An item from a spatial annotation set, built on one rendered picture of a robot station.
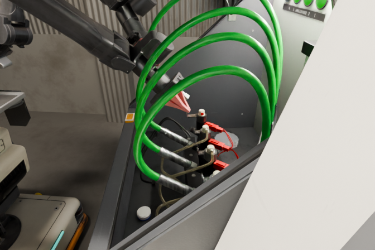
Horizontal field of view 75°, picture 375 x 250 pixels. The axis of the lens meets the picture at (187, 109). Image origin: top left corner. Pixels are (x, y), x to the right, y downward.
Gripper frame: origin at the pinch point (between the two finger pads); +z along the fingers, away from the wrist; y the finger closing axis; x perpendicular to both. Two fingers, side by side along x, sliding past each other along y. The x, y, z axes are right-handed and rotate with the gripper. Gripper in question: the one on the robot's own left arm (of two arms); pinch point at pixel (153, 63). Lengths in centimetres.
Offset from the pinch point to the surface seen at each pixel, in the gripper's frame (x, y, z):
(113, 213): 12.7, -24.3, 31.3
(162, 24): 70, 127, -88
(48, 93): 213, 72, -109
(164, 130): -1.9, -11.7, 20.5
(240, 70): -29.6, -19.9, 21.6
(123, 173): 16.9, -14.8, 23.7
